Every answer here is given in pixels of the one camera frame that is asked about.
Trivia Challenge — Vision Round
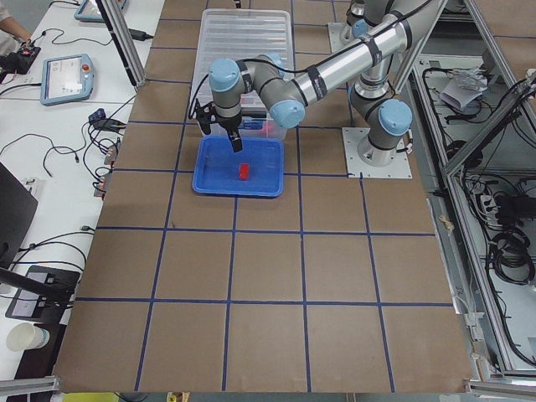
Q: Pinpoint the aluminium frame post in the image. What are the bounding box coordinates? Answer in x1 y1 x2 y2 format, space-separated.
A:
95 0 147 89

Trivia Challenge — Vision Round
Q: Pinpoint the white paper cup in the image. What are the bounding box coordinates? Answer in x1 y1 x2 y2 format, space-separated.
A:
6 322 50 352

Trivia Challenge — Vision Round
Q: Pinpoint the clear plastic box lid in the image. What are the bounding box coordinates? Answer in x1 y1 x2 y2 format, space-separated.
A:
192 8 295 105

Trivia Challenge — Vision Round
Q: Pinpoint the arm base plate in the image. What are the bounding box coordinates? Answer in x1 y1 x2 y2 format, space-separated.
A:
342 127 412 179

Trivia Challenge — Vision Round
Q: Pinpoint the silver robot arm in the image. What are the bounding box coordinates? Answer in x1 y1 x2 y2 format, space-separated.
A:
190 1 442 167

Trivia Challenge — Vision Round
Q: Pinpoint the black power adapter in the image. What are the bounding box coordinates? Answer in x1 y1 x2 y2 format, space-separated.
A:
128 28 154 41

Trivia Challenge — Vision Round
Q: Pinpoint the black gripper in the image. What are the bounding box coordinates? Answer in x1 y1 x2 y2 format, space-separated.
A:
193 99 243 152

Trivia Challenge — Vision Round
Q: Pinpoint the blue plastic tray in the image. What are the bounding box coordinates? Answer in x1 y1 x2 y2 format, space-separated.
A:
192 136 285 198

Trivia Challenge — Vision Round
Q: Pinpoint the clear plastic storage box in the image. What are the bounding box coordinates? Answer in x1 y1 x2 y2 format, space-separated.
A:
192 8 294 142

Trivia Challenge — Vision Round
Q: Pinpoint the blue teach pendant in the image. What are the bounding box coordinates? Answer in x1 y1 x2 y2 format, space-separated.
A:
40 54 94 106
73 0 131 23

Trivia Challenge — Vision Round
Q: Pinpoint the red block with round peg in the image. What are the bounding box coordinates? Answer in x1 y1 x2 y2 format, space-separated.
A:
239 163 250 181

